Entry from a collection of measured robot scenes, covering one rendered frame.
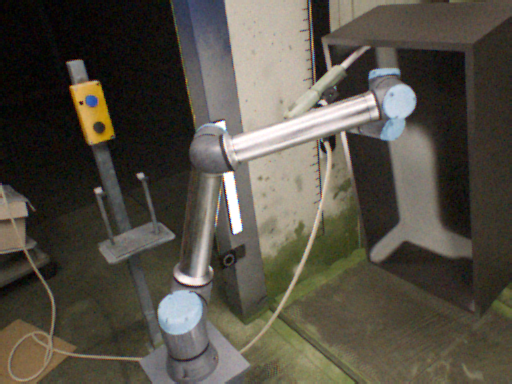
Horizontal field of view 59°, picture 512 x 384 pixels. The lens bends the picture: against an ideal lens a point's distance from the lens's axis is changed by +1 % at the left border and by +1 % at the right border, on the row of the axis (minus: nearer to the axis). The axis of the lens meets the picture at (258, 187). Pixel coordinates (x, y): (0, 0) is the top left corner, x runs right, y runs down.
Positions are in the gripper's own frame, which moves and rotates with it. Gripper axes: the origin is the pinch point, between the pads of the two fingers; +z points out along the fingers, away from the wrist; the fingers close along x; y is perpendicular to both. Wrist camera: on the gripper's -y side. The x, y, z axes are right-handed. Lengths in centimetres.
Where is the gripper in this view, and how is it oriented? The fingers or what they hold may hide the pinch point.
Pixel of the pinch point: (310, 105)
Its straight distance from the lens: 168.1
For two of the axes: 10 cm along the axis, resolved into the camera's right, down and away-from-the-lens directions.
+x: 6.6, -6.8, 3.2
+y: 4.0, 6.8, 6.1
